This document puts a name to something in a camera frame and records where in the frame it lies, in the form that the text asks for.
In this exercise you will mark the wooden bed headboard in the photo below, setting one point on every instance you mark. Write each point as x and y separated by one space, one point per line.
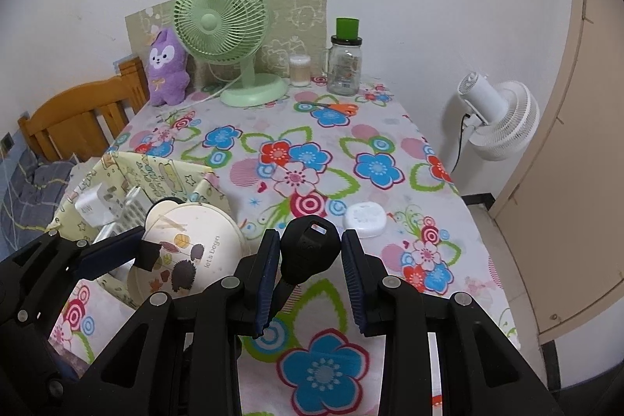
73 114

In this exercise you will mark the white round case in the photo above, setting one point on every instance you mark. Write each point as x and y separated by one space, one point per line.
365 218

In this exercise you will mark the white cloth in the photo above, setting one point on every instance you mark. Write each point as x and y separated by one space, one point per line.
80 175

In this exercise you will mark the wall socket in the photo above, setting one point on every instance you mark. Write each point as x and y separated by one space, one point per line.
7 143

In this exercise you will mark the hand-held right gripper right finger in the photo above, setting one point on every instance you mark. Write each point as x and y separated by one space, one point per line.
353 289

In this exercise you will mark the beige printed board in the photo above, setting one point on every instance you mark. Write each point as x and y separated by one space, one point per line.
302 6

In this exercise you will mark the glass jar with green lid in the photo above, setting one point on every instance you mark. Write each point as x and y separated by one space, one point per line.
343 70

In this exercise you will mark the cream round mirror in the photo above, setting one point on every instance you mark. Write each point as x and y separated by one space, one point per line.
195 245

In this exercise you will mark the grey white power adapter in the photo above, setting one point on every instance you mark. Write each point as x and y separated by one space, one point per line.
95 206

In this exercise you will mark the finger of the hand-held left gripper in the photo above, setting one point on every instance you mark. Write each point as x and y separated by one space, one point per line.
112 250
48 396

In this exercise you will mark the yellow printed storage box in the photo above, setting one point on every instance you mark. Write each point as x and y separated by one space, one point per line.
161 172

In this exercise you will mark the white standing fan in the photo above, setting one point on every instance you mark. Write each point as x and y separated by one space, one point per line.
512 118

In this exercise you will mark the beige door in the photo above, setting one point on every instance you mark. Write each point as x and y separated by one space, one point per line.
585 153

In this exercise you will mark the grey plaid pillow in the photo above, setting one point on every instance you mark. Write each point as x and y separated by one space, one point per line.
29 187

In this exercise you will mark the floral tablecloth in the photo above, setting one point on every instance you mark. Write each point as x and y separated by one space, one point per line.
390 182

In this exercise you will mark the purple plush toy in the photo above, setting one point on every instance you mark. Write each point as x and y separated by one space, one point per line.
168 70

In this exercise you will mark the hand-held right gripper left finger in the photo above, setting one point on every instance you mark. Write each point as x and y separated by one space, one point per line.
265 289

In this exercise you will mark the cotton swab container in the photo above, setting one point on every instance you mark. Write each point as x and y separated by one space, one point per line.
300 70

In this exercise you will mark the green desk fan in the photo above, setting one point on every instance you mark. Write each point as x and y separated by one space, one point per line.
209 21

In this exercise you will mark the black round holder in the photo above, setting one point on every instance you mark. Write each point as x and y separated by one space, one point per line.
307 250

